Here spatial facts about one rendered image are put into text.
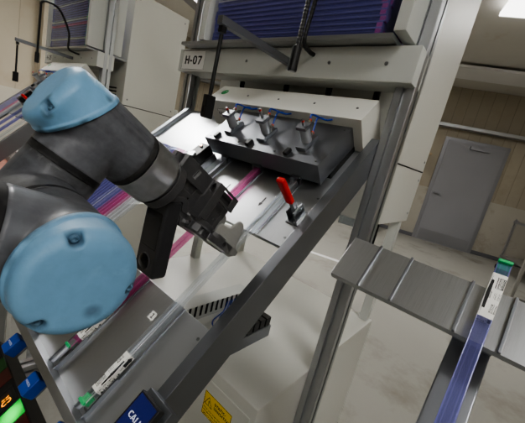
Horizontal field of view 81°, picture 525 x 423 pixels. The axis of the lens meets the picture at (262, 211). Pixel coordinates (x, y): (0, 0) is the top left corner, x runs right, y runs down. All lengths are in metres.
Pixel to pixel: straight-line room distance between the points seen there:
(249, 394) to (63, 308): 0.59
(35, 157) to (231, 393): 0.61
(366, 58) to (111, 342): 0.72
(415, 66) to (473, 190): 6.84
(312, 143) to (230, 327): 0.39
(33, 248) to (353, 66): 0.67
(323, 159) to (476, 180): 6.95
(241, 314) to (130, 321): 0.20
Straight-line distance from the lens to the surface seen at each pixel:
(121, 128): 0.36
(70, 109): 0.34
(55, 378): 0.61
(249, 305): 0.50
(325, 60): 0.79
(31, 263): 0.21
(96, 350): 0.60
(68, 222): 0.22
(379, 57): 0.74
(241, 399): 0.77
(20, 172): 0.35
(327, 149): 0.63
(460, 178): 7.44
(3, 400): 0.70
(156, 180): 0.38
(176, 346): 0.52
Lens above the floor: 1.13
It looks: 12 degrees down
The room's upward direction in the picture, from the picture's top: 14 degrees clockwise
